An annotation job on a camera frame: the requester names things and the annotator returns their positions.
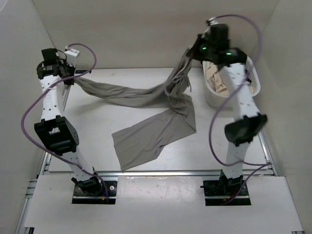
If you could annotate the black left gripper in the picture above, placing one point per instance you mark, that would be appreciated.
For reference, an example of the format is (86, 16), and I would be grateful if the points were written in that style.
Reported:
(65, 64)

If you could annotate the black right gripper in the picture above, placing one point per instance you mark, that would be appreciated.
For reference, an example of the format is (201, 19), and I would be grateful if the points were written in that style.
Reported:
(192, 53)

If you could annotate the grey trousers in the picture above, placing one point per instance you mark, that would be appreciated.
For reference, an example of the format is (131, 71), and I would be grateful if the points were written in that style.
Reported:
(144, 141)

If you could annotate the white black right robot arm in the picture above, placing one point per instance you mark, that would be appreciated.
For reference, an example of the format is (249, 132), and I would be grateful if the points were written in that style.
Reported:
(214, 46)

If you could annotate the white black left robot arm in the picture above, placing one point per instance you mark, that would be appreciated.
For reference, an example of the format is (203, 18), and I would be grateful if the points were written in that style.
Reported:
(55, 131)

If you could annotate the dark label sticker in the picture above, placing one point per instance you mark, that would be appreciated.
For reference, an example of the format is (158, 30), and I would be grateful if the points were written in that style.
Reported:
(80, 71)

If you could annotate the beige garment in basket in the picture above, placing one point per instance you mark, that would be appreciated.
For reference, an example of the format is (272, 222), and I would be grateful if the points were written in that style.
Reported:
(214, 79)

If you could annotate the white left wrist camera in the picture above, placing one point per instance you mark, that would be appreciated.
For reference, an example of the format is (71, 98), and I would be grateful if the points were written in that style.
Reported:
(71, 56)

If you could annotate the aluminium frame rail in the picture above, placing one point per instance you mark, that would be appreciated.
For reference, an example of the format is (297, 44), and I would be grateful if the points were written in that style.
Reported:
(267, 152)

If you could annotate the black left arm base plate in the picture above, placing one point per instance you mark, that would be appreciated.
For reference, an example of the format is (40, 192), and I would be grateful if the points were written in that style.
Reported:
(98, 197)

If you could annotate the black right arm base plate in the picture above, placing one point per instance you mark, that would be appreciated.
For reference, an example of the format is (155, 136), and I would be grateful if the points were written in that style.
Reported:
(215, 195)

